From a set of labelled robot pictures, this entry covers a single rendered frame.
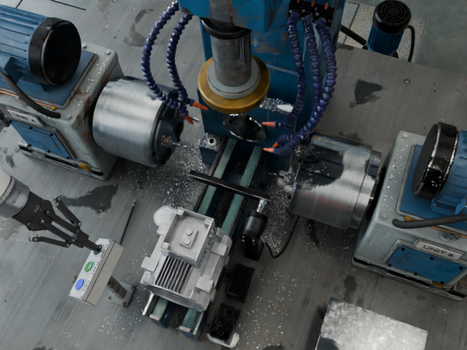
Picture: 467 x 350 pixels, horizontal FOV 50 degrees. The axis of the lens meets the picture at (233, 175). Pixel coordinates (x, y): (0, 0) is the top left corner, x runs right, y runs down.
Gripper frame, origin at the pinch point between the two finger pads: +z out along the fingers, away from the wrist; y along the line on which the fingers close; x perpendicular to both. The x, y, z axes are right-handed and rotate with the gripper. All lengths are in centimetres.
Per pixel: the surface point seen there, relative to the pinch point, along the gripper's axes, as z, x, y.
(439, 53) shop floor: 142, -7, 195
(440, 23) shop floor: 140, -4, 219
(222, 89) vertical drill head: -6, -35, 40
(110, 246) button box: 5.2, -3.5, 1.6
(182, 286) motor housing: 18.0, -22.0, -1.6
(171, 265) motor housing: 14.9, -18.6, 2.3
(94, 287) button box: 6.5, -3.5, -9.5
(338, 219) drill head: 39, -46, 30
